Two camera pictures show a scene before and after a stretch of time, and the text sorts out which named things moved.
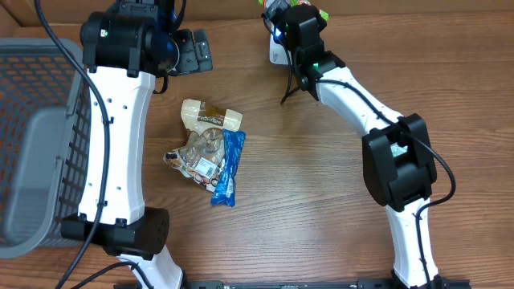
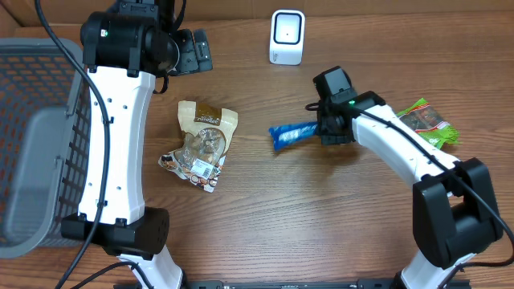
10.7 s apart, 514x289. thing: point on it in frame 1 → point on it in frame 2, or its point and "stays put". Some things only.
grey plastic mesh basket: x=45 y=140 stays put
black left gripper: x=197 y=55 stays put
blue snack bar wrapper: x=224 y=189 → x=283 y=135
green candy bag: x=295 y=2 → x=426 y=121
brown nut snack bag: x=201 y=156 stays put
